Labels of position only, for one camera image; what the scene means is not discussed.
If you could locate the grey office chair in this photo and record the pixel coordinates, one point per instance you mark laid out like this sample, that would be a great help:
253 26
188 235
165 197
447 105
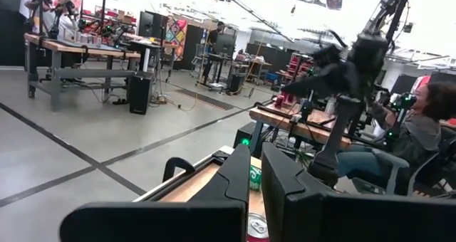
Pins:
395 171

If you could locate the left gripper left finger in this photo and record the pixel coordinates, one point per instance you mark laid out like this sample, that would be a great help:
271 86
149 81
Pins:
160 224

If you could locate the green soda can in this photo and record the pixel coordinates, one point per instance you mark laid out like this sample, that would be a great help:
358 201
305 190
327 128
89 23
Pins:
255 178

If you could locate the colourful mural panel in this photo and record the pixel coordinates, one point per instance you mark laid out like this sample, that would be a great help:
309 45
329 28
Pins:
176 35

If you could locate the person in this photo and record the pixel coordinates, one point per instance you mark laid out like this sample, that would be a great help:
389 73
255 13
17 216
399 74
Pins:
213 42
420 135

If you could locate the red beverage can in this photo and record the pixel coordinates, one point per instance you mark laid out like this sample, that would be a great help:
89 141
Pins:
257 227

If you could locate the black box green light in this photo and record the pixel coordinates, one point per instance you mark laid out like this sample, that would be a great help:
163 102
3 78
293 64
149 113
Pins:
246 135

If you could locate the black hook bracket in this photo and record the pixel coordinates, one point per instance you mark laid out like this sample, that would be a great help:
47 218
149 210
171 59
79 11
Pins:
177 160

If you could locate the workbench with grey legs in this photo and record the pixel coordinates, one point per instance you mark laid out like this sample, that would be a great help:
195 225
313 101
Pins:
89 51
285 122

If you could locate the black computer tower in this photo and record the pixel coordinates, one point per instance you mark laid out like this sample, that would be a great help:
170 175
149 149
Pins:
139 94

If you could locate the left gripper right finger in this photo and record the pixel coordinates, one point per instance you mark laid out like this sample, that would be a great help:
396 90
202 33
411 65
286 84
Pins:
356 220

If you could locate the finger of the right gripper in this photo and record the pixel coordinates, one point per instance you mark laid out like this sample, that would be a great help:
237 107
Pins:
306 81
310 90

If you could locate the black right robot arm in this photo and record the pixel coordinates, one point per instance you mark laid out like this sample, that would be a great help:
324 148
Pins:
336 135

